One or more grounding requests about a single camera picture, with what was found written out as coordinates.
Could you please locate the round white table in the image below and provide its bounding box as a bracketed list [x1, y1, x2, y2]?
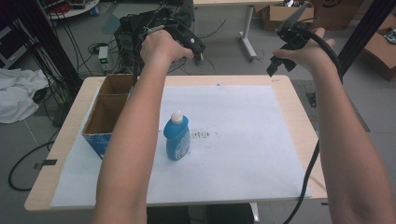
[36, 0, 101, 21]

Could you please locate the black floor cable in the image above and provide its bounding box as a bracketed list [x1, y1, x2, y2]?
[7, 129, 62, 192]

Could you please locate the black computer tower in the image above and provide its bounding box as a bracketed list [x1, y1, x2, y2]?
[113, 7, 191, 75]

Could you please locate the person's right hand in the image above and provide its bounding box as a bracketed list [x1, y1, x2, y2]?
[272, 27, 338, 76]

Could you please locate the thick black cable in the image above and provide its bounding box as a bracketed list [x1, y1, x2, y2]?
[282, 23, 344, 224]

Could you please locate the white cloth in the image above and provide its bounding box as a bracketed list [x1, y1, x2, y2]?
[0, 67, 50, 125]

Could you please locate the person's left hand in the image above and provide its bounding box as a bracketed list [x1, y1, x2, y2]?
[139, 29, 195, 67]

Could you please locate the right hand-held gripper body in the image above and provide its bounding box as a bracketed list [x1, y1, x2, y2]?
[271, 1, 312, 73]

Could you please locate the blue detergent bottle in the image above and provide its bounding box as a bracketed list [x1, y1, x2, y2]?
[163, 110, 191, 161]

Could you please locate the small white power adapter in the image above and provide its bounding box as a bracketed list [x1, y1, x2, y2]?
[97, 46, 110, 67]

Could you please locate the large brown cardboard box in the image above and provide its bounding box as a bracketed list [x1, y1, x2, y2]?
[358, 13, 396, 83]

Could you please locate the black metal stand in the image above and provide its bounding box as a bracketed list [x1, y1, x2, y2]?
[337, 0, 396, 84]
[12, 0, 84, 91]

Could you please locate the white table mat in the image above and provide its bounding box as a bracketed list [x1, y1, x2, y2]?
[49, 84, 313, 209]

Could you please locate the white desk leg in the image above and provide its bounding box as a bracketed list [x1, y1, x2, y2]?
[238, 4, 259, 63]

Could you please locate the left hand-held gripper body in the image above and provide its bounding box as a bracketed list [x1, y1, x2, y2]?
[143, 7, 207, 59]

